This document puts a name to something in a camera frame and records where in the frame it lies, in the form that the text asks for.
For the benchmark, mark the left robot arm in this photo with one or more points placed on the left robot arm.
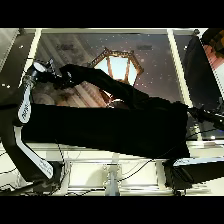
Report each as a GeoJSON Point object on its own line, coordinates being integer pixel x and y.
{"type": "Point", "coordinates": [25, 106]}

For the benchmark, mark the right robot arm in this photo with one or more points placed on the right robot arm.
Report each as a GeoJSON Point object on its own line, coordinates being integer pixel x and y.
{"type": "Point", "coordinates": [196, 171]}

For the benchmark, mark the black pants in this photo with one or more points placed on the black pants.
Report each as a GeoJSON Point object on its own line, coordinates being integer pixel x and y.
{"type": "Point", "coordinates": [126, 130]}

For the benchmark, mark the silver frame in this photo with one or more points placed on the silver frame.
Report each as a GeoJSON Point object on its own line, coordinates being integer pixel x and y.
{"type": "Point", "coordinates": [111, 176]}

